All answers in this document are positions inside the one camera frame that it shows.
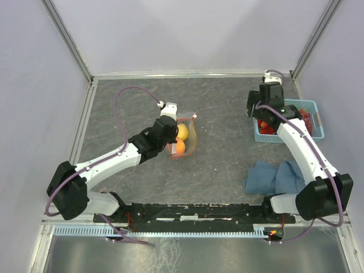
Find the purple grape bunch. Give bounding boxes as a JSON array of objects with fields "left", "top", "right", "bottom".
[{"left": 299, "top": 109, "right": 313, "bottom": 135}]

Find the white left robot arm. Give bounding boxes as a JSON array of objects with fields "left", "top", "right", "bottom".
[{"left": 45, "top": 114, "right": 178, "bottom": 222}]

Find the clear zip bag orange zipper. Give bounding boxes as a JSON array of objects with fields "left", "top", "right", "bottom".
[{"left": 167, "top": 111, "right": 198, "bottom": 159}]

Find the aluminium frame rail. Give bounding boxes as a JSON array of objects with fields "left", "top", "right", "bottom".
[{"left": 42, "top": 213, "right": 96, "bottom": 225}]

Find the light blue plastic basket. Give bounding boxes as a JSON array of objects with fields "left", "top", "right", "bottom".
[{"left": 253, "top": 99, "right": 325, "bottom": 144}]

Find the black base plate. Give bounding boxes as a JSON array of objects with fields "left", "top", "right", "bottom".
[{"left": 107, "top": 203, "right": 296, "bottom": 234}]

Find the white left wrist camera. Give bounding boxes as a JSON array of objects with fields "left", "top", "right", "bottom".
[{"left": 157, "top": 101, "right": 177, "bottom": 121}]

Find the orange peach fruit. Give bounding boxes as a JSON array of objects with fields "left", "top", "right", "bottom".
[{"left": 176, "top": 138, "right": 186, "bottom": 154}]

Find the light blue cable duct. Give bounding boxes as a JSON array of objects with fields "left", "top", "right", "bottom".
[{"left": 53, "top": 224, "right": 270, "bottom": 237}]

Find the red cherry bunch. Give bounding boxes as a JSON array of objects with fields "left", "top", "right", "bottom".
[{"left": 258, "top": 119, "right": 275, "bottom": 135}]

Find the yellow mango fruit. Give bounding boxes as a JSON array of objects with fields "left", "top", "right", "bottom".
[{"left": 177, "top": 123, "right": 189, "bottom": 141}]

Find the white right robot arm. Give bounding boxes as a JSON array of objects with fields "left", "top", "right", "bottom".
[{"left": 247, "top": 79, "right": 353, "bottom": 227}]

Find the blue cloth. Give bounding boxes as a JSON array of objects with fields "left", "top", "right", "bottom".
[{"left": 243, "top": 160, "right": 305, "bottom": 195}]

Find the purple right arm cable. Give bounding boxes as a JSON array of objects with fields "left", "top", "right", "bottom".
[{"left": 255, "top": 69, "right": 344, "bottom": 245}]

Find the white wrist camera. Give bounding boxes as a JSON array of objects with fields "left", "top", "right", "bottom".
[
  {"left": 157, "top": 101, "right": 177, "bottom": 121},
  {"left": 262, "top": 70, "right": 282, "bottom": 85}
]

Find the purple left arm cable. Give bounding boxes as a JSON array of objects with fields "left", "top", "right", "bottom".
[{"left": 44, "top": 85, "right": 164, "bottom": 245}]

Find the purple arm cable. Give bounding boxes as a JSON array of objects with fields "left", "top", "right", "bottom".
[
  {"left": 44, "top": 85, "right": 164, "bottom": 245},
  {"left": 255, "top": 69, "right": 344, "bottom": 245}
]

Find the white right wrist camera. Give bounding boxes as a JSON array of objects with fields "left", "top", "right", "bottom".
[{"left": 262, "top": 70, "right": 282, "bottom": 85}]

